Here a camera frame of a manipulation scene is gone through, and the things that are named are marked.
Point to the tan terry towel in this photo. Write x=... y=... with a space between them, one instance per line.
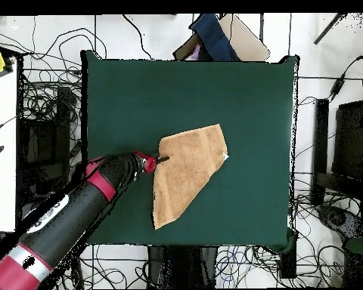
x=184 y=175

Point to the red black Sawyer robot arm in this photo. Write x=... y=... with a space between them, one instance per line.
x=63 y=217

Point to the dark green tablecloth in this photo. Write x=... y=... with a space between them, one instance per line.
x=124 y=105

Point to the lilac cloth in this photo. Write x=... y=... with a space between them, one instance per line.
x=195 y=54

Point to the navy blue garment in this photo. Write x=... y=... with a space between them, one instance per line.
x=213 y=36

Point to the brown cardboard box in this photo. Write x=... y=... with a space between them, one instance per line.
x=248 y=42

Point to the white desk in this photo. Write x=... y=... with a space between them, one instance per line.
x=1 y=187

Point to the black table leg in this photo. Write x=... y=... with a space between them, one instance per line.
x=288 y=265

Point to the black power adapter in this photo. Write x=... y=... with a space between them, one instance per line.
x=336 y=86

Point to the black rod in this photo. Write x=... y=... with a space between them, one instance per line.
x=326 y=31

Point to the black frame stand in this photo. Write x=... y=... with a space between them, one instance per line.
x=320 y=136
x=63 y=120

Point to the black pedestal leg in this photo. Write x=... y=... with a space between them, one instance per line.
x=335 y=217

